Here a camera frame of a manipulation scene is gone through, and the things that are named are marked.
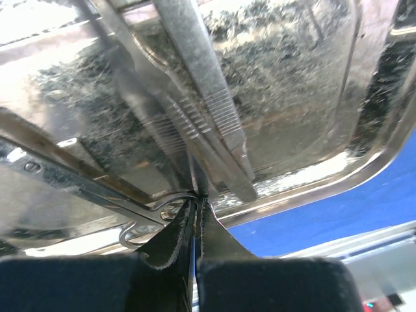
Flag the blue surgical cloth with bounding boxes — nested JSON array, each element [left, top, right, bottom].
[[229, 135, 415, 257]]

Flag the steel blunt forceps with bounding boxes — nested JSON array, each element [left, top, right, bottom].
[[77, 1, 233, 194]]

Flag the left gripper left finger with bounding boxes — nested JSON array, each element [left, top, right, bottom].
[[1, 201, 196, 311]]

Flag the steel surgical scissors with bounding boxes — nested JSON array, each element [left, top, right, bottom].
[[1, 108, 196, 231]]

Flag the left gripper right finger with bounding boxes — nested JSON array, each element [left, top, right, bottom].
[[196, 198, 363, 312]]

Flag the steel instrument tray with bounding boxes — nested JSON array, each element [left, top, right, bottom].
[[1, 1, 415, 257]]

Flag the aluminium mounting rail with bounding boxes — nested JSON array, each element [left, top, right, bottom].
[[281, 221, 415, 301]]

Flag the steel scalpel handle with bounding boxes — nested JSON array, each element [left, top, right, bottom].
[[153, 1, 257, 202]]

